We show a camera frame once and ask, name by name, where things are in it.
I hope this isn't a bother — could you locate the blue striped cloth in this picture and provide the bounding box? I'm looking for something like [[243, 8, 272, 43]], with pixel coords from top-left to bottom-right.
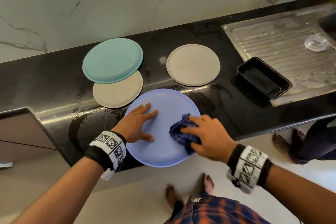
[[168, 113, 203, 156]]

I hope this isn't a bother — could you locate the person's right forearm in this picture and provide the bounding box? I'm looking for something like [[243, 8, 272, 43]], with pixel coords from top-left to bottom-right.
[[262, 166, 336, 224]]

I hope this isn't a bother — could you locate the speckled white plate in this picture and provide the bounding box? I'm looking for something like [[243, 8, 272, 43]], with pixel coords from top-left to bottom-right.
[[166, 43, 222, 88], [92, 70, 145, 110]]

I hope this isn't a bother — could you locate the black plastic tray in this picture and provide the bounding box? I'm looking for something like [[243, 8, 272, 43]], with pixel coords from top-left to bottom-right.
[[236, 56, 294, 100]]

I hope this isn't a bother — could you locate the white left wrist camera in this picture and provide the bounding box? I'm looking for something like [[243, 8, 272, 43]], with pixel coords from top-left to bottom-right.
[[100, 167, 117, 181]]

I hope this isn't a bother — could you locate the brown lower drawer unit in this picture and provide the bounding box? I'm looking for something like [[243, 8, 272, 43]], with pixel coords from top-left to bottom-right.
[[0, 107, 59, 165]]

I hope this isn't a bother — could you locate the person's left forearm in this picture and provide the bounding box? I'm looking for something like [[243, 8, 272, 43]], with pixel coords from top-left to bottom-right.
[[10, 156, 106, 224]]

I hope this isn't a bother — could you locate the steel sink drainboard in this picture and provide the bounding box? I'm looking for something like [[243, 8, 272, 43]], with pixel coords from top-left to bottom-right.
[[221, 2, 336, 108]]

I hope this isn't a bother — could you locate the person's left hand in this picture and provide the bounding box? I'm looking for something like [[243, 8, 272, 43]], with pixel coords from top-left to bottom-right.
[[111, 101, 159, 144]]

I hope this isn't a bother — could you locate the teal plate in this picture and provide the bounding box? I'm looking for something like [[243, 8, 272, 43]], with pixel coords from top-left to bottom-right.
[[81, 37, 145, 85]]

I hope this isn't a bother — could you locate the person's right foot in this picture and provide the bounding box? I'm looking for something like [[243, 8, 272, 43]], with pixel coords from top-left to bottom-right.
[[202, 173, 216, 196]]

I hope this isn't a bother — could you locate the lavender plate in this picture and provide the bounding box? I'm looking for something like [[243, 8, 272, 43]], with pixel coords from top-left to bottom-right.
[[124, 88, 203, 169]]

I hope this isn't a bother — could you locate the clear plastic lid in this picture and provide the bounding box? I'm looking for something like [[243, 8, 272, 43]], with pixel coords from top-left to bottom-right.
[[304, 33, 331, 53]]

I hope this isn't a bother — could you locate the person's right hand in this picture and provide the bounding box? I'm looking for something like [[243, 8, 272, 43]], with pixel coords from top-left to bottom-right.
[[181, 114, 238, 164]]

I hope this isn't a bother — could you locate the person's left foot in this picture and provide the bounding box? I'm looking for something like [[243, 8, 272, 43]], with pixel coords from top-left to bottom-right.
[[165, 183, 180, 210]]

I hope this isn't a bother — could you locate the blue orange plaid shirt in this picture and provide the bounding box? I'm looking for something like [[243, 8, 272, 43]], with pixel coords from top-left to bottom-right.
[[164, 192, 272, 224]]

